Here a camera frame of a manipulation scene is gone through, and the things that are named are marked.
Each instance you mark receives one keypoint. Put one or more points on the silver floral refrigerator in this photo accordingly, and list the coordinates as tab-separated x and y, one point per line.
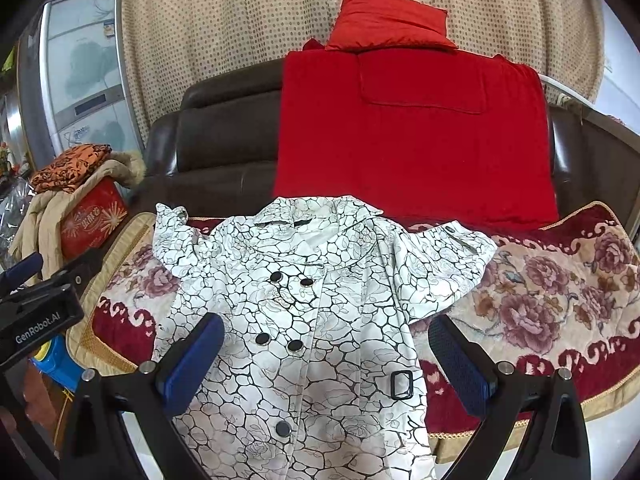
71	80

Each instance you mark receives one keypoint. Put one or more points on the dark brown leather sofa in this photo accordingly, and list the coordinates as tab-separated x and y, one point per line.
217	154

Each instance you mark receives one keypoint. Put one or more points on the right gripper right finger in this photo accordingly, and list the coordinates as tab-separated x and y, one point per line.
555	443

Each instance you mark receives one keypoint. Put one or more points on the white black-patterned coat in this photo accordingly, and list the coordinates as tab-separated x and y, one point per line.
318	376

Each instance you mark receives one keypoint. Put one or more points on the flower bouquet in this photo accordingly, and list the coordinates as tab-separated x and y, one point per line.
6	166

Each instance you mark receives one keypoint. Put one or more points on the red blanket on sofa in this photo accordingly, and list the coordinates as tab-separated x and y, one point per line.
421	134

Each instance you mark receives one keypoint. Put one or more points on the red gift box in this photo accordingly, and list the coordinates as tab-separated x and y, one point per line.
93	219

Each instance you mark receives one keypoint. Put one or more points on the floral red beige sofa cover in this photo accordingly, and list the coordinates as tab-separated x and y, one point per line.
565	296

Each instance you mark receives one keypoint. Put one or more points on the beige dotted curtain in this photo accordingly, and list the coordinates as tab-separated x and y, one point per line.
171	44

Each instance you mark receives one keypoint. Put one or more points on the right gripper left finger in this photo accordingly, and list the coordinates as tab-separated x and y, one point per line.
96	442

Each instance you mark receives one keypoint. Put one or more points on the red pillow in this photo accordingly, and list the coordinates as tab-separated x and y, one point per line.
365	25

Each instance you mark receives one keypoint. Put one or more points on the clear plastic sheet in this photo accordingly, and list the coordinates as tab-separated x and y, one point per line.
13	211

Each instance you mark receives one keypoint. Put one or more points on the blue yellow toy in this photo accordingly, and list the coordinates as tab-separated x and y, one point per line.
53	360

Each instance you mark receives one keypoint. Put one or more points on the orange black patterned cloth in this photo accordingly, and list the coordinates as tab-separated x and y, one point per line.
70	169

